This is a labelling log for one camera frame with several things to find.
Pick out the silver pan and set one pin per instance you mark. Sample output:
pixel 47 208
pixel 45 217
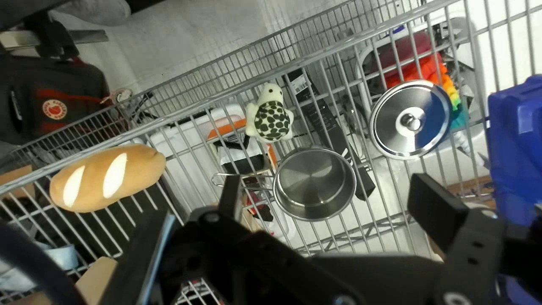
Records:
pixel 315 182

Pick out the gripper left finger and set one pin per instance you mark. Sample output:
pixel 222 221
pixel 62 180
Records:
pixel 220 254

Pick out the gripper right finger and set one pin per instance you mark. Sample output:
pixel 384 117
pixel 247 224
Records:
pixel 474 237

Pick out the black bag with red patch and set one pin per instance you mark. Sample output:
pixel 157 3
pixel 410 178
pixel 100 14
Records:
pixel 55 97

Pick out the cardboard box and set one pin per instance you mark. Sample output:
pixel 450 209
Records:
pixel 95 279

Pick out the plush bread loaf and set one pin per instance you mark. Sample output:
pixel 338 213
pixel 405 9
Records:
pixel 139 169

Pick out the silver lid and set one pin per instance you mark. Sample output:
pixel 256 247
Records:
pixel 394 123

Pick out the black package with barcode label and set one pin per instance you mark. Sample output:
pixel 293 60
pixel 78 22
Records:
pixel 328 123

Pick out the blue plastic container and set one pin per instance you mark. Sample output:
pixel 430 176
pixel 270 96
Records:
pixel 514 169

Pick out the white box with orange lid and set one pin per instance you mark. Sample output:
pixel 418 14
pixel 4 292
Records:
pixel 190 140

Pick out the white green plush turtle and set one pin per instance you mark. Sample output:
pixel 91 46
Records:
pixel 271 120

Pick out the rainbow coloured toy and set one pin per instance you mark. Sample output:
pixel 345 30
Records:
pixel 417 70

